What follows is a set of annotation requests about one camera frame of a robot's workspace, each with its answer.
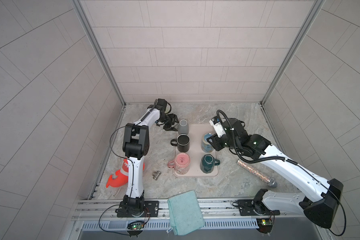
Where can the teal cloth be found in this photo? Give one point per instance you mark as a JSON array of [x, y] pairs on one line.
[[185, 213]]

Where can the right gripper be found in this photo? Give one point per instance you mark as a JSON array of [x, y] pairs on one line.
[[214, 139]]

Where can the beige tray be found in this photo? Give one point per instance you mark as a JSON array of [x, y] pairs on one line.
[[196, 133]]

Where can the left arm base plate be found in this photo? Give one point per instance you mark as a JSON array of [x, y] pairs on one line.
[[150, 208]]

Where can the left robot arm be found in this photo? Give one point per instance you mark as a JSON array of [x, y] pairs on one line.
[[136, 144]]

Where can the grey mug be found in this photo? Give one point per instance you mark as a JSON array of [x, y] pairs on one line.
[[183, 127]]

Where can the right circuit board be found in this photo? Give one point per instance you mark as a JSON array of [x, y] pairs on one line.
[[265, 225]]

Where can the red shark toy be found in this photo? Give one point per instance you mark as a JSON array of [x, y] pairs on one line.
[[121, 176]]

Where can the glitter tube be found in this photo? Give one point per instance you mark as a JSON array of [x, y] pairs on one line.
[[271, 182]]

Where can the black mug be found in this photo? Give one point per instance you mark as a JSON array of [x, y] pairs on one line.
[[182, 143]]

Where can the pink mug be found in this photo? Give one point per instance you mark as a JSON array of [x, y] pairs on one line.
[[180, 164]]

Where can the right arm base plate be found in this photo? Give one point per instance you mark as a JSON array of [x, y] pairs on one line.
[[244, 207]]

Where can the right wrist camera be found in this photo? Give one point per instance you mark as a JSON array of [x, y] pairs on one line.
[[216, 123]]

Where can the blue butterfly mug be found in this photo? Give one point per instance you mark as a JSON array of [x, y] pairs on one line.
[[205, 145]]

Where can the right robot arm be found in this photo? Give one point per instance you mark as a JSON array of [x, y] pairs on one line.
[[318, 198]]

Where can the circuit board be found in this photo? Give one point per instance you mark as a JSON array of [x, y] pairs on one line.
[[136, 225], [265, 225]]

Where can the metal pipe fitting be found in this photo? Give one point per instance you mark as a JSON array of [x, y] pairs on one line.
[[156, 175]]

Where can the left circuit board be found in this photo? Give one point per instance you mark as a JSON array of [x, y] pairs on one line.
[[136, 225]]

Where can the dark green mug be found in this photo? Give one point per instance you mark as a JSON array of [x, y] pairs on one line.
[[208, 162]]

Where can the aluminium rail frame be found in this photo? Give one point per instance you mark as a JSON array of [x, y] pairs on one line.
[[218, 213]]

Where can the light green mug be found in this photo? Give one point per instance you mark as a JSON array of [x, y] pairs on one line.
[[168, 108]]

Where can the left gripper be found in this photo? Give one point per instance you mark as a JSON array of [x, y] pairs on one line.
[[168, 126]]

